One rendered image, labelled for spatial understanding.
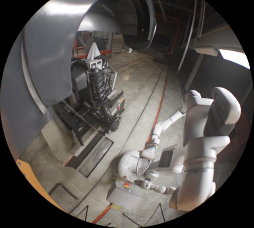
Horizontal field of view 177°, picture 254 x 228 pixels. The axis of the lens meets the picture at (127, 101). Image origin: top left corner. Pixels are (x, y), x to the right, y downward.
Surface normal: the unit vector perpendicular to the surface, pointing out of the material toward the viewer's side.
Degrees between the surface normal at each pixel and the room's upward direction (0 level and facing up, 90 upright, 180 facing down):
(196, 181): 55
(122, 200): 0
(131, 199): 0
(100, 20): 90
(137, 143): 0
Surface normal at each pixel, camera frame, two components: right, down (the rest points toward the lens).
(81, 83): 0.64, 0.58
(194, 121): -0.47, -0.06
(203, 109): -0.47, 0.54
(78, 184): 0.15, -0.73
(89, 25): 0.84, 0.44
